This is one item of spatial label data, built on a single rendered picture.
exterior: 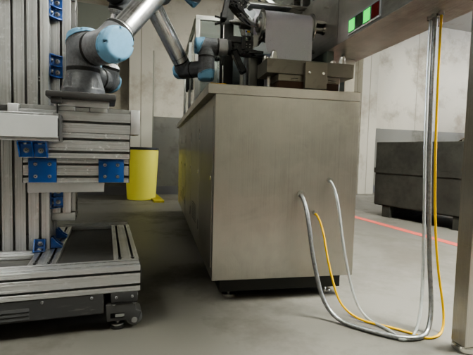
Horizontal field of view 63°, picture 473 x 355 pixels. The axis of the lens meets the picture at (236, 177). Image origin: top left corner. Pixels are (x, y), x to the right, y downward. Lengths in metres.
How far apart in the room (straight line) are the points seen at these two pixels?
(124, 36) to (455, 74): 7.43
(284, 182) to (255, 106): 0.33
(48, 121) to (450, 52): 7.65
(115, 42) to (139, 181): 3.58
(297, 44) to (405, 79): 5.66
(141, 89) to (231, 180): 3.88
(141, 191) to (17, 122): 3.61
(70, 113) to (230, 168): 0.62
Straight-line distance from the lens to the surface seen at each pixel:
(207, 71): 1.80
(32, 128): 1.35
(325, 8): 2.13
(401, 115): 7.43
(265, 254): 1.64
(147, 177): 4.87
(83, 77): 1.48
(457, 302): 1.51
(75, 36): 1.52
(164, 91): 5.62
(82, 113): 1.46
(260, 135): 1.58
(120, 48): 1.40
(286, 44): 1.95
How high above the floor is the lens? 0.63
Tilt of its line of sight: 4 degrees down
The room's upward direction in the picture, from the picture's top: 1 degrees clockwise
